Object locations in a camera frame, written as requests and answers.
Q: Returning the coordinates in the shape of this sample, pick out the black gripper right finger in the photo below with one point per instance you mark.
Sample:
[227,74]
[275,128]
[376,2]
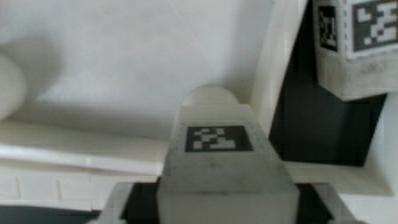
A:
[323,208]

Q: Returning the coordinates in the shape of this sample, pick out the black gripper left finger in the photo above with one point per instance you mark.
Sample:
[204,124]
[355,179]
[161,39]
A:
[131,207]

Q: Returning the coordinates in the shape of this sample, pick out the white table leg grasped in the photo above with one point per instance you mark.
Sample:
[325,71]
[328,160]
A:
[225,183]

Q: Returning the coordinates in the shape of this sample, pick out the white square tabletop part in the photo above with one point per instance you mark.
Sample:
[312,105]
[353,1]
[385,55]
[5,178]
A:
[117,55]

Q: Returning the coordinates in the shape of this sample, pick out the white table leg right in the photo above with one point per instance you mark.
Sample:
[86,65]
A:
[356,44]

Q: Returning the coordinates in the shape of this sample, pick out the white U-shaped obstacle fence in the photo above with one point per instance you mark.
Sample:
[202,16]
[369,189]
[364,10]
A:
[63,165]

